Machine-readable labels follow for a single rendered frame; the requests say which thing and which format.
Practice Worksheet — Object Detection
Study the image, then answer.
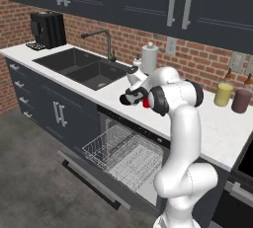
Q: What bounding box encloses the dark dishwasher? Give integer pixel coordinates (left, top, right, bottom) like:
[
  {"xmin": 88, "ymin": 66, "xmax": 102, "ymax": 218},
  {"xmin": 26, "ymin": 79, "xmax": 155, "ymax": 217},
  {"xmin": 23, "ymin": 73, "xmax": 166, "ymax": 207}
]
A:
[{"xmin": 96, "ymin": 105, "xmax": 173, "ymax": 207}]

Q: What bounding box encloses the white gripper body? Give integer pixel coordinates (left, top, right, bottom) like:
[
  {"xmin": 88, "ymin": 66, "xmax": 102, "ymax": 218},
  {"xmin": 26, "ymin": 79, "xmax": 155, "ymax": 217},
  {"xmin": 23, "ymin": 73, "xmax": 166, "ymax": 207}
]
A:
[{"xmin": 119, "ymin": 86, "xmax": 150, "ymax": 107}]

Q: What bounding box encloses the maroon cup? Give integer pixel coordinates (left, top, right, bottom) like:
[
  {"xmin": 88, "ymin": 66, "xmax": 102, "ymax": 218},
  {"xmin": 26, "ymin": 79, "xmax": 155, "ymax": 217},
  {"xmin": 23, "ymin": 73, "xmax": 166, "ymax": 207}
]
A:
[{"xmin": 230, "ymin": 88, "xmax": 253, "ymax": 114}]

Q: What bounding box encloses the white wire dishwasher rack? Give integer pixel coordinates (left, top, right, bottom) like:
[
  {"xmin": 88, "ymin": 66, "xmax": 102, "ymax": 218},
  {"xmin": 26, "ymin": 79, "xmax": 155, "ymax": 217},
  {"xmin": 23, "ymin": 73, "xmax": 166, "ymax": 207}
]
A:
[{"xmin": 81, "ymin": 122, "xmax": 165, "ymax": 194}]

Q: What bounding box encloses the grey base cupboard handle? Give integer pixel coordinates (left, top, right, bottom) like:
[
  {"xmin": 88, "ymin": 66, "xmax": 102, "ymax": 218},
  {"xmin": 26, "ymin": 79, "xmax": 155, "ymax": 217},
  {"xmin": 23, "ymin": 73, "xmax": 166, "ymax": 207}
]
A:
[
  {"xmin": 58, "ymin": 104, "xmax": 69, "ymax": 128},
  {"xmin": 52, "ymin": 101, "xmax": 62, "ymax": 124}
]

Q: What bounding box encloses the black oven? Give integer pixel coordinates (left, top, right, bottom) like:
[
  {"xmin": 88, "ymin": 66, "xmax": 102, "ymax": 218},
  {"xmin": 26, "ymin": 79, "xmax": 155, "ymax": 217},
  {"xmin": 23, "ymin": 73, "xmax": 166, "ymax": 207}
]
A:
[{"xmin": 210, "ymin": 132, "xmax": 253, "ymax": 228}]

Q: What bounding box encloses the grey wall outlet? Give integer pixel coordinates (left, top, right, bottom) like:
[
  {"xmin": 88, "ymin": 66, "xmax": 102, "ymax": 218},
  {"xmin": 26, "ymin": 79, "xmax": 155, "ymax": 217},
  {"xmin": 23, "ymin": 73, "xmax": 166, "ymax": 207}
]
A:
[
  {"xmin": 244, "ymin": 55, "xmax": 253, "ymax": 77},
  {"xmin": 229, "ymin": 50, "xmax": 247, "ymax": 74},
  {"xmin": 165, "ymin": 37, "xmax": 178, "ymax": 55}
]

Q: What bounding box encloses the black dishwasher door handle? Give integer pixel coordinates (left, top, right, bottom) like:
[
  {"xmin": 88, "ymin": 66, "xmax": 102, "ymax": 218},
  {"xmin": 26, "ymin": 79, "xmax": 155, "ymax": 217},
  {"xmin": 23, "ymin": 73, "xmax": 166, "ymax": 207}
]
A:
[{"xmin": 61, "ymin": 159, "xmax": 123, "ymax": 211}]

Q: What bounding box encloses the dark grey tap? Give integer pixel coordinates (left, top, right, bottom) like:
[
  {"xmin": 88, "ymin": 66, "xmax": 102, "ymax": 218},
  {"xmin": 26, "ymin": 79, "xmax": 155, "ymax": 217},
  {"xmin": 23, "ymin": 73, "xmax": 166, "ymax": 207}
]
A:
[{"xmin": 80, "ymin": 29, "xmax": 118, "ymax": 63}]

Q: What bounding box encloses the dark base cupboard door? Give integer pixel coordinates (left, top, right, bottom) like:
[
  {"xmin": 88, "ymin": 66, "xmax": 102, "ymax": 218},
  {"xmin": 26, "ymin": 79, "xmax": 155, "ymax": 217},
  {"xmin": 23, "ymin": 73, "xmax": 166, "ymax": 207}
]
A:
[
  {"xmin": 41, "ymin": 84, "xmax": 64, "ymax": 135},
  {"xmin": 59, "ymin": 97, "xmax": 101, "ymax": 153}
]

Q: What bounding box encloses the small white soap dispenser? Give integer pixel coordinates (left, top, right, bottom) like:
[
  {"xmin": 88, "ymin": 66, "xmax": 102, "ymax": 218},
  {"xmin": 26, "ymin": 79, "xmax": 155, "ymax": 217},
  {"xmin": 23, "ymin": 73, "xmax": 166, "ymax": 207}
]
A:
[{"xmin": 132, "ymin": 53, "xmax": 143, "ymax": 69}]

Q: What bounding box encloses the dishwasher door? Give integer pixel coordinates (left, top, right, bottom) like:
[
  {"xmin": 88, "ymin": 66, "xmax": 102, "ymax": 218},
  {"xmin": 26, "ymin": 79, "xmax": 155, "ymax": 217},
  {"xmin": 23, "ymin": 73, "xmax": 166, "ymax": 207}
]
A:
[{"xmin": 56, "ymin": 148, "xmax": 164, "ymax": 219}]

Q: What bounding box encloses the brown bottle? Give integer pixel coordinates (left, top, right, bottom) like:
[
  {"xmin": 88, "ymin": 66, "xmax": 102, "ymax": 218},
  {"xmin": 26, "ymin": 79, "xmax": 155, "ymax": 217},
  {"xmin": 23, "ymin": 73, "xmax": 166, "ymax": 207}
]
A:
[
  {"xmin": 223, "ymin": 67, "xmax": 234, "ymax": 85},
  {"xmin": 243, "ymin": 72, "xmax": 253, "ymax": 91}
]

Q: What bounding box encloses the white paper towel roll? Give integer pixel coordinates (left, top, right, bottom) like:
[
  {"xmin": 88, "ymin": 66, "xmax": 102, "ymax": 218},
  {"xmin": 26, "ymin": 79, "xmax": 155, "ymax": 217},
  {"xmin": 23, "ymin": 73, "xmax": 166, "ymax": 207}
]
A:
[{"xmin": 140, "ymin": 41, "xmax": 160, "ymax": 76}]

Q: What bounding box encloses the black coffee machine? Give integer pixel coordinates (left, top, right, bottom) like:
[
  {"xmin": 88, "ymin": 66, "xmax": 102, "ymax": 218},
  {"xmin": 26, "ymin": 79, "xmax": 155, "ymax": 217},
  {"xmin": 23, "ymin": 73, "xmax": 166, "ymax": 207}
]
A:
[{"xmin": 25, "ymin": 10, "xmax": 67, "ymax": 51}]

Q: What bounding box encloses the yellow cup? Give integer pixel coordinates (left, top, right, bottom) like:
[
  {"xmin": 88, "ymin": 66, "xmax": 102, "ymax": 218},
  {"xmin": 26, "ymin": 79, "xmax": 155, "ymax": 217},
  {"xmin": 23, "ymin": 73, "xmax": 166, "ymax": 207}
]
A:
[{"xmin": 213, "ymin": 82, "xmax": 234, "ymax": 108}]

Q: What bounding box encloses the dark drawer front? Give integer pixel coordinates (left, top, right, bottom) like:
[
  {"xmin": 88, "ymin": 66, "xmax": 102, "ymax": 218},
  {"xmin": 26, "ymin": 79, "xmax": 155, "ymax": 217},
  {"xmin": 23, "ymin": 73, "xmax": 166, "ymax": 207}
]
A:
[
  {"xmin": 5, "ymin": 57, "xmax": 43, "ymax": 92},
  {"xmin": 18, "ymin": 104, "xmax": 46, "ymax": 135},
  {"xmin": 9, "ymin": 73, "xmax": 44, "ymax": 108},
  {"xmin": 13, "ymin": 88, "xmax": 45, "ymax": 122}
]

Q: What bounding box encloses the grey oven door handle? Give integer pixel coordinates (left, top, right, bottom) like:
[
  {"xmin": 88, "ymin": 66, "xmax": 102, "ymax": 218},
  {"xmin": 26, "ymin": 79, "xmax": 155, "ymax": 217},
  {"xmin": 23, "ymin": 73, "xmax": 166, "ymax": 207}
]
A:
[{"xmin": 224, "ymin": 180, "xmax": 253, "ymax": 208}]

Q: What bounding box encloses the red cup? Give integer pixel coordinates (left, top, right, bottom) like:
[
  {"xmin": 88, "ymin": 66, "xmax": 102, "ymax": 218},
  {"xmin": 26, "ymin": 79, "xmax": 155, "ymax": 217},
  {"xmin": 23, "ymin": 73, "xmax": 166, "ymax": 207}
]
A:
[{"xmin": 141, "ymin": 98, "xmax": 152, "ymax": 110}]

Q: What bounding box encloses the black double sink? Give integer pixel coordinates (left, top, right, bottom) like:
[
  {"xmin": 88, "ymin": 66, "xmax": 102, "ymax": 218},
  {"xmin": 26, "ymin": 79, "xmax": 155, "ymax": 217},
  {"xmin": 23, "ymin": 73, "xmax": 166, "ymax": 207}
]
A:
[{"xmin": 32, "ymin": 46, "xmax": 132, "ymax": 92}]

